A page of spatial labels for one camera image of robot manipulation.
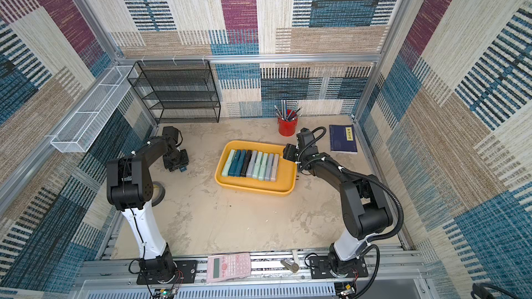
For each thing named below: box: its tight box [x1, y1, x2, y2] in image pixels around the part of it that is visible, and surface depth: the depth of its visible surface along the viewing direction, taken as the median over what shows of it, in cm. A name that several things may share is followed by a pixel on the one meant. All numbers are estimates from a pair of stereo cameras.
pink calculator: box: [206, 252, 252, 284], surface depth 75 cm
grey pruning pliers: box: [245, 150, 258, 178], surface depth 99 cm
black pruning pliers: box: [239, 149, 253, 178], surface depth 101 cm
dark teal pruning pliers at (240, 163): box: [234, 149, 247, 178], surface depth 101 cm
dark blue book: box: [328, 124, 358, 155], surface depth 111 cm
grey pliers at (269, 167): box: [264, 152, 274, 182], surface depth 99 cm
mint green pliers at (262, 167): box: [258, 152, 269, 181], surface depth 98 cm
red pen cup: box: [277, 118, 299, 137], surface depth 117 cm
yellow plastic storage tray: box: [214, 139, 298, 197], surface depth 98 cm
